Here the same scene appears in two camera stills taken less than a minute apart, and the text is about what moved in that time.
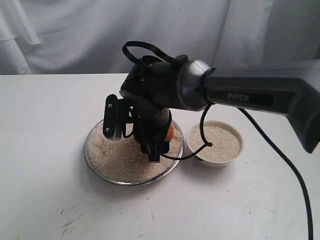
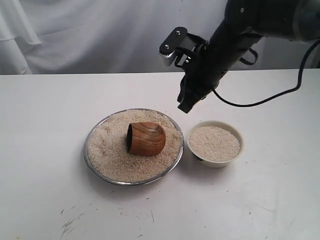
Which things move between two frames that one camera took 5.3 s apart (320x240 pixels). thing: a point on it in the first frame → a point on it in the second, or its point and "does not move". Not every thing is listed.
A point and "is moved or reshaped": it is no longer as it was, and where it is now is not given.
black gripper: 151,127 → 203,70
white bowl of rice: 227,143 does not move
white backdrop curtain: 86,37 does not move
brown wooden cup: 170,132 is moved or reshaped
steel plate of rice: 121,162 does not move
